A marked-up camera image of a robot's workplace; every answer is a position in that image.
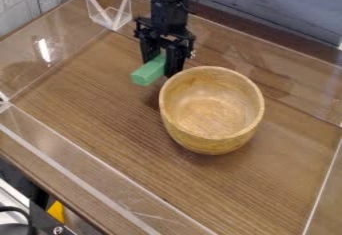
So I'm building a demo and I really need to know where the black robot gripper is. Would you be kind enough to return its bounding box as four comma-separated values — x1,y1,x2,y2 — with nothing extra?
133,0,194,78

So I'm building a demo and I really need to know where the green rectangular block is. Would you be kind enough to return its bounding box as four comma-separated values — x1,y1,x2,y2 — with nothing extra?
129,54,165,86

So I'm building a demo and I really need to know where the brown wooden bowl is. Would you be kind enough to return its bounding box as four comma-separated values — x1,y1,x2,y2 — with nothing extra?
158,66,265,155

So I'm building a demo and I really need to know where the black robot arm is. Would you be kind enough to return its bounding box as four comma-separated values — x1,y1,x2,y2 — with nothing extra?
133,0,196,78

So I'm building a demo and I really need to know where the clear acrylic corner bracket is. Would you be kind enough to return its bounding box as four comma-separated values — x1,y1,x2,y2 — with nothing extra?
85,0,132,31

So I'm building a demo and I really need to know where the clear acrylic front wall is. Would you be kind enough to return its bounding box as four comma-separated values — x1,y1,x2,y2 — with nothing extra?
0,103,217,235

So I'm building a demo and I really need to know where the black cable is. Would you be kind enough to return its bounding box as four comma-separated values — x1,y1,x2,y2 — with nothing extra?
0,205,34,235

